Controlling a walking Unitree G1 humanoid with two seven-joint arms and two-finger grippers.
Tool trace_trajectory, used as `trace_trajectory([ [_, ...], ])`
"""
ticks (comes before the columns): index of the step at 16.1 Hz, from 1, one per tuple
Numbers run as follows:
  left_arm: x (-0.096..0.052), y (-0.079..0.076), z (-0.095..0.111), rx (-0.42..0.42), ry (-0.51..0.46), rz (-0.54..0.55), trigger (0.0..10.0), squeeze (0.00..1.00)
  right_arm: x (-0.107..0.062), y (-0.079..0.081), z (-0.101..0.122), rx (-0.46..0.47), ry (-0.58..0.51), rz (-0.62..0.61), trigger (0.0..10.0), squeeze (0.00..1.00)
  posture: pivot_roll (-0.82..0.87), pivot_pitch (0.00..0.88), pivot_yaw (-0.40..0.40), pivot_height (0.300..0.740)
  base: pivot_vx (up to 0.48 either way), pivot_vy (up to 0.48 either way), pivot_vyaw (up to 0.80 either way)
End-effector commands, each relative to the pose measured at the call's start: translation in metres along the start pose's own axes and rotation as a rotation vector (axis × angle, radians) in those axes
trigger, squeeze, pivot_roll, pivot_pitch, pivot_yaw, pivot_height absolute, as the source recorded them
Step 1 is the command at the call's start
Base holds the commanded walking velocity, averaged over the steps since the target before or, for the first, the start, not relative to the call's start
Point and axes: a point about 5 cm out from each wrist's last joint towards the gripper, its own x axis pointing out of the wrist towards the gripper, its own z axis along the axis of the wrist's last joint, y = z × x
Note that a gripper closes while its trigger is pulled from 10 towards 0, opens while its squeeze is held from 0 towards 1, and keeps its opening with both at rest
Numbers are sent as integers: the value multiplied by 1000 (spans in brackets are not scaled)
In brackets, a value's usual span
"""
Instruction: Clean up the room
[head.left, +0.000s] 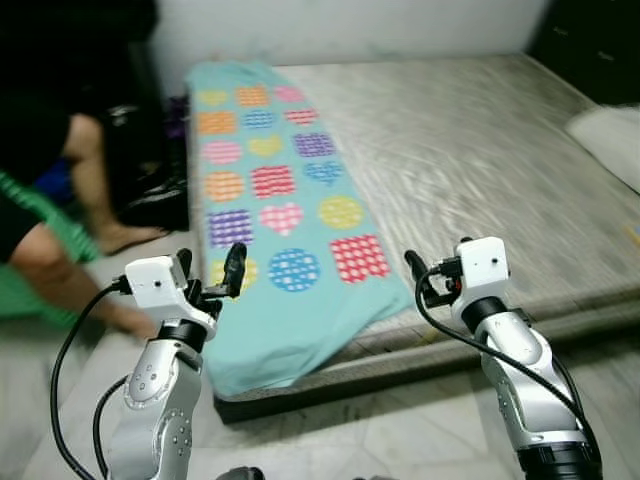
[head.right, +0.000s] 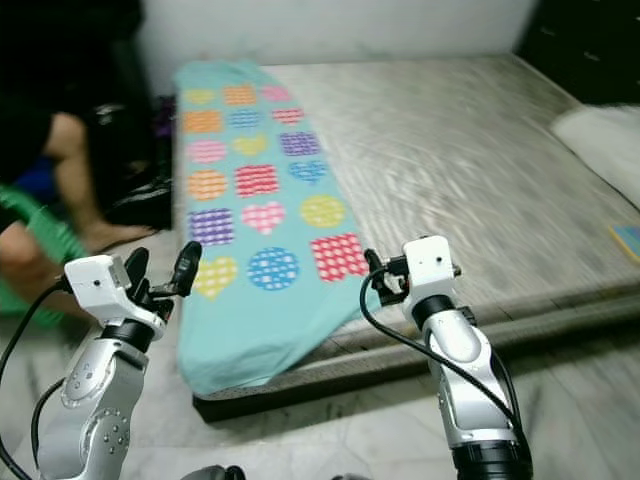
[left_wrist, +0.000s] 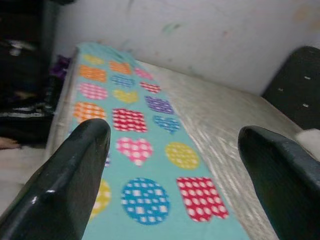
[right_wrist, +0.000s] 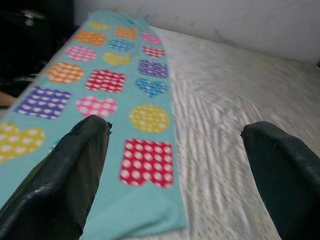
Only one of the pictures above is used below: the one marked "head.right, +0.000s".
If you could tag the white quilted mattress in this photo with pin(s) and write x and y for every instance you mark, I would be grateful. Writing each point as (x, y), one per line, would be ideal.
(460, 170)

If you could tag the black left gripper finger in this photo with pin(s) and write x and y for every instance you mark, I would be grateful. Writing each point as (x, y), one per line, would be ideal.
(187, 267)
(135, 265)

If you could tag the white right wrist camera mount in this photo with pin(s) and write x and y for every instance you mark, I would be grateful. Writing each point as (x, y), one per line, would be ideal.
(428, 263)

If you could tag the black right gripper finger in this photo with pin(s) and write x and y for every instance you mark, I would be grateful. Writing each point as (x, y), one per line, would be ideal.
(372, 263)

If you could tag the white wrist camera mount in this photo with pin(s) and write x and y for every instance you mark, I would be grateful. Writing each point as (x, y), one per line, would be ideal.
(95, 285)
(428, 263)

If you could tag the teal blanket with colourful hearts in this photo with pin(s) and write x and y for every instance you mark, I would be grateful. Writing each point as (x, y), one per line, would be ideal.
(260, 230)

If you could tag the black luggage bag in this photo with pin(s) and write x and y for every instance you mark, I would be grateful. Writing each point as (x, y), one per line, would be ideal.
(110, 80)

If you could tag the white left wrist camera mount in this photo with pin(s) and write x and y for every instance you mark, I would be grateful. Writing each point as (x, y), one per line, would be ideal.
(95, 285)

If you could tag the green plastic stool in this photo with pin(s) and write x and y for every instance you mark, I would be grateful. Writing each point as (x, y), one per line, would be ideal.
(50, 240)

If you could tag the colourful children's book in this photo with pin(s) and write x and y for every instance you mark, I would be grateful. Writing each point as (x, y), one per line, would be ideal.
(628, 242)

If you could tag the adult in blue shirt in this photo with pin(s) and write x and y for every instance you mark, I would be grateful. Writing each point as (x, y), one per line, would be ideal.
(60, 180)

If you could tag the black tufted headboard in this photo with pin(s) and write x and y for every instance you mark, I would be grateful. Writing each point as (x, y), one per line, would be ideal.
(580, 45)

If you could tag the black robot left foot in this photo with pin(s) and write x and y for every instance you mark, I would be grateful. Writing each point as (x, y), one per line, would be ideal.
(212, 474)

